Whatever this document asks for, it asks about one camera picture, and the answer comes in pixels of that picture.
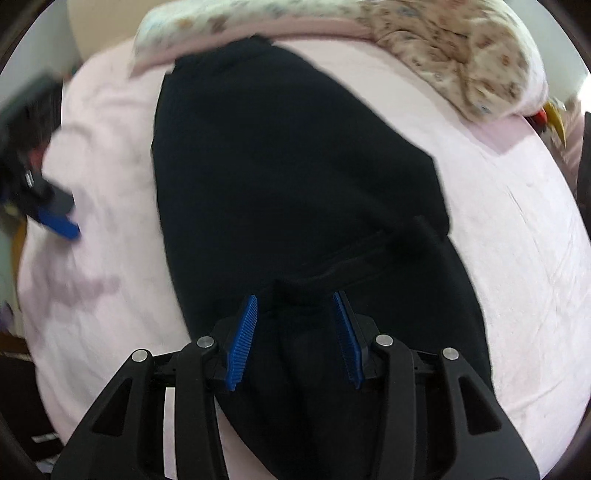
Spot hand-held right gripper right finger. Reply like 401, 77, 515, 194
332, 291, 542, 480

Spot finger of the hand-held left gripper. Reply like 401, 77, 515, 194
17, 170, 82, 241

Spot beige padded headboard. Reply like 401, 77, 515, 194
67, 0, 145, 62

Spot black pants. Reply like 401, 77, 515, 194
151, 34, 492, 480

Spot yellow plush toy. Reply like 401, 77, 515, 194
542, 99, 572, 149

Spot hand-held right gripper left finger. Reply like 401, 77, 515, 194
51, 294, 259, 480

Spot pink bed sheet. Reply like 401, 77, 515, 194
18, 28, 591, 480

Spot folded bear-print comforter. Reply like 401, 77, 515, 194
358, 0, 550, 123

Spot bear-print pillow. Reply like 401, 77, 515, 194
131, 0, 375, 77

